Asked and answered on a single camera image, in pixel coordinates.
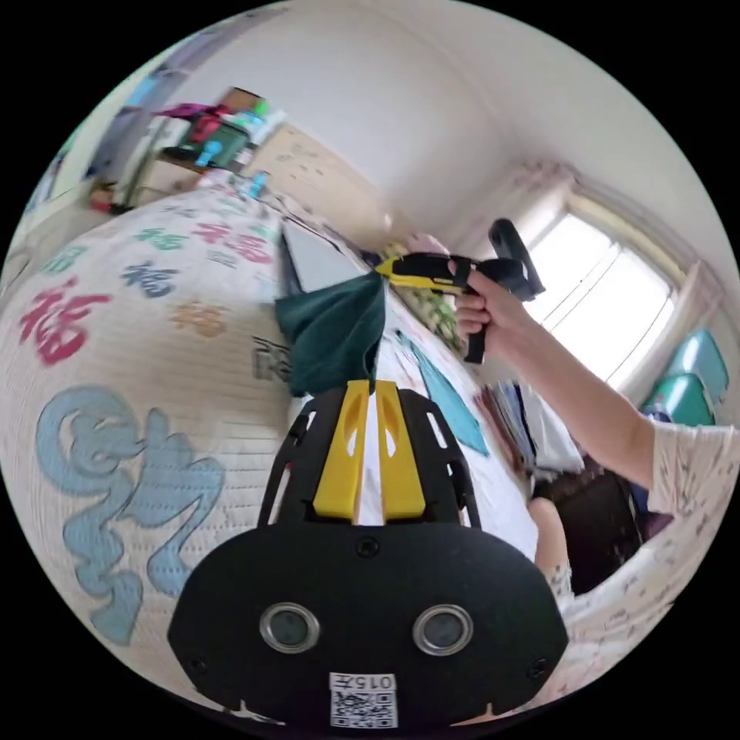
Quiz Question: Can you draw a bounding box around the person's right forearm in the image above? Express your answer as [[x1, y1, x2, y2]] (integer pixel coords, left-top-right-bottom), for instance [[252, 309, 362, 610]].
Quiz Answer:
[[508, 314, 664, 493]]

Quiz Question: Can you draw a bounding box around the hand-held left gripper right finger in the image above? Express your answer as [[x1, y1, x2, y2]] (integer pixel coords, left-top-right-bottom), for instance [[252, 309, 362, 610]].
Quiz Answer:
[[375, 381, 427, 520]]

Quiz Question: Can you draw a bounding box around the green floral pillow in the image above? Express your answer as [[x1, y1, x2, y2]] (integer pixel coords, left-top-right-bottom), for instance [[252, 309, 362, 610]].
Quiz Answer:
[[399, 285, 465, 352]]

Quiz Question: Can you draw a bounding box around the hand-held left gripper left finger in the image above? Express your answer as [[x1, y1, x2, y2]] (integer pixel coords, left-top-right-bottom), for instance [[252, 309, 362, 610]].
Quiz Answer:
[[312, 379, 371, 520]]

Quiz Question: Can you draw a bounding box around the person's left forearm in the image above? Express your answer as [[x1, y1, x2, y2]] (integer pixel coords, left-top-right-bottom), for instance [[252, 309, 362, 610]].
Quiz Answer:
[[528, 496, 574, 582]]

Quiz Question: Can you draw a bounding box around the grey flat board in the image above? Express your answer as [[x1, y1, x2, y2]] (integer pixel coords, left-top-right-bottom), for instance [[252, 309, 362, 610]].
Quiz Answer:
[[279, 218, 372, 297]]

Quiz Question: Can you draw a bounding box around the blue white color block shirt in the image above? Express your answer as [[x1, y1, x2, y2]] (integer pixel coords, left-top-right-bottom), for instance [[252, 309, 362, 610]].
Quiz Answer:
[[274, 270, 542, 560]]

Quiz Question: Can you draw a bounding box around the person's body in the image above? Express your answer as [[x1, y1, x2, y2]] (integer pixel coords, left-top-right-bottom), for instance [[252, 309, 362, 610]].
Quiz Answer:
[[534, 423, 740, 713]]

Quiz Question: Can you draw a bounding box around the window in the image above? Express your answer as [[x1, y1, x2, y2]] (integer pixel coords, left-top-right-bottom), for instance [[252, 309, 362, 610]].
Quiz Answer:
[[522, 198, 696, 395]]

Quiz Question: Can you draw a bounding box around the person's right hand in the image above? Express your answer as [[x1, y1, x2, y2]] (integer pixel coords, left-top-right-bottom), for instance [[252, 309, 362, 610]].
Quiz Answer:
[[453, 270, 544, 361]]

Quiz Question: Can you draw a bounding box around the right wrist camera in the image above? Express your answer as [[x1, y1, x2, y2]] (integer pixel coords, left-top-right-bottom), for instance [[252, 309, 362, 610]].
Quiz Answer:
[[489, 217, 548, 303]]

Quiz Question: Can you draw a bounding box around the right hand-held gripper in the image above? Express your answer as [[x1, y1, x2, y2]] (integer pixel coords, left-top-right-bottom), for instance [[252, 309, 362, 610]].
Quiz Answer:
[[375, 253, 530, 366]]

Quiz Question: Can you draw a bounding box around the cluttered shelf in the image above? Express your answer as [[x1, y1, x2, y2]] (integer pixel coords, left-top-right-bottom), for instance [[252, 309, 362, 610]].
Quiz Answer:
[[86, 86, 288, 216]]

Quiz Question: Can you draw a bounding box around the pile of clothes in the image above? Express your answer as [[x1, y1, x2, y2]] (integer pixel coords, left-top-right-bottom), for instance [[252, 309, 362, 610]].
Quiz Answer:
[[473, 378, 586, 482]]

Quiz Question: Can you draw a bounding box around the bed with printed woven mat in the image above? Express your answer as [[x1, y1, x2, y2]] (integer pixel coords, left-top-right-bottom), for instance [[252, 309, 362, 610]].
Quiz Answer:
[[0, 124, 542, 717]]

